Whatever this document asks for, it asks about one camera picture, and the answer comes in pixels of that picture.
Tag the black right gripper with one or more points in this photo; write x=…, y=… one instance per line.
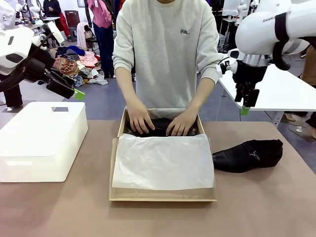
x=249, y=74

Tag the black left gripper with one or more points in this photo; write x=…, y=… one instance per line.
x=37, y=70

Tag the black leather shoe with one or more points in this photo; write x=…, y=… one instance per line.
x=247, y=158
x=160, y=127

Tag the white tissue paper sheet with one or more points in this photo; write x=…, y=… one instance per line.
x=163, y=163

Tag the person's left forearm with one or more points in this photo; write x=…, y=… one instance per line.
x=202, y=96

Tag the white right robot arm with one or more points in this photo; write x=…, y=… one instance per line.
x=271, y=27

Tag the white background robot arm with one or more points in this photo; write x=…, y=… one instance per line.
x=240, y=11

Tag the person's right forearm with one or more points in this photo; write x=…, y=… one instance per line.
x=128, y=89

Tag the brown cardboard shoe box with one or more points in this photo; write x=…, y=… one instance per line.
x=163, y=195

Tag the person's left hand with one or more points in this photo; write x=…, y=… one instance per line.
x=181, y=124

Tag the person's right hand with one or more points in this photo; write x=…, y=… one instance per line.
x=140, y=121

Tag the pile of colourful clothes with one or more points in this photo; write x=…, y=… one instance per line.
x=79, y=64

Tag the white table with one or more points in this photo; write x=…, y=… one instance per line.
x=279, y=93

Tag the pale pink garment on chair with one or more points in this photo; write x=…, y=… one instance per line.
x=82, y=37

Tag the white plastic storage bin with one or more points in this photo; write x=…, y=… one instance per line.
x=42, y=138

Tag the red garment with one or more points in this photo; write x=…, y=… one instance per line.
x=64, y=24

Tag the dark grey chair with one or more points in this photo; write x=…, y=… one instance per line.
x=72, y=24

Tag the black desk with white top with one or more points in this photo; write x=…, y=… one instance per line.
x=228, y=32

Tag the mannequin with pink shirt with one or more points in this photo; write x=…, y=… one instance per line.
x=102, y=29

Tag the bystander in dark jacket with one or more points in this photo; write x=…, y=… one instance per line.
x=51, y=7

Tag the person in grey sweatshirt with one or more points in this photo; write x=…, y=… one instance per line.
x=168, y=49

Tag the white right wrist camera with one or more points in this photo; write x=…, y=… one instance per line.
x=229, y=64

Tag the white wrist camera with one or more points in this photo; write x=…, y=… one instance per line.
x=54, y=30
x=229, y=64

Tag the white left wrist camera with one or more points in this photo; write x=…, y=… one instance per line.
x=54, y=30

